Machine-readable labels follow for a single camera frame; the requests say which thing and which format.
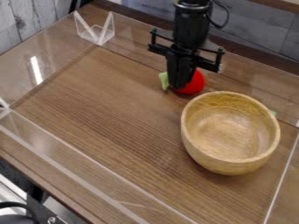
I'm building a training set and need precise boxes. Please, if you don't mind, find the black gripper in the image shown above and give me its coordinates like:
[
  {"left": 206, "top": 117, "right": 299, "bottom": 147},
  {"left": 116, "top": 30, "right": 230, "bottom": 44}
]
[{"left": 149, "top": 28, "right": 226, "bottom": 89}]

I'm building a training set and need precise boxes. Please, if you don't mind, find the red felt fruit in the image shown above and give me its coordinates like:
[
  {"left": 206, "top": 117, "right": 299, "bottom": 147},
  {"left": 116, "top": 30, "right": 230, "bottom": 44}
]
[{"left": 159, "top": 70, "right": 206, "bottom": 95}]

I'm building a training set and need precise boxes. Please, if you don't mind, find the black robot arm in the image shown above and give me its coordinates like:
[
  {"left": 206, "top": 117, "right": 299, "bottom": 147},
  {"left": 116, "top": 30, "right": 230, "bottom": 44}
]
[{"left": 149, "top": 0, "right": 230, "bottom": 89}]

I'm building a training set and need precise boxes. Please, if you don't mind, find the light wooden bowl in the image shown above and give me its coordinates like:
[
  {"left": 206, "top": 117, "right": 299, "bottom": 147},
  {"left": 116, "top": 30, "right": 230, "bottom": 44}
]
[{"left": 182, "top": 91, "right": 282, "bottom": 176}]

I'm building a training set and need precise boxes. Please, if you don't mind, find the clear acrylic tray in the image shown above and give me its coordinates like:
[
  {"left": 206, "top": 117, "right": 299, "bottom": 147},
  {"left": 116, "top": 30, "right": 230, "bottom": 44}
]
[{"left": 0, "top": 16, "right": 299, "bottom": 224}]

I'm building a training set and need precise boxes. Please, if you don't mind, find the black metal clamp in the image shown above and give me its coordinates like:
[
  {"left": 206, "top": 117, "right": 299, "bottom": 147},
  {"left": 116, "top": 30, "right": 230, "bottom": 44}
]
[{"left": 0, "top": 184, "right": 70, "bottom": 224}]

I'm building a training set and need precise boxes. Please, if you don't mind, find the black cable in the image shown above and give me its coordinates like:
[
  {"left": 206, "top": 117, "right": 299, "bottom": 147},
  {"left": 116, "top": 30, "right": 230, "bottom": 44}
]
[{"left": 205, "top": 0, "right": 231, "bottom": 30}]

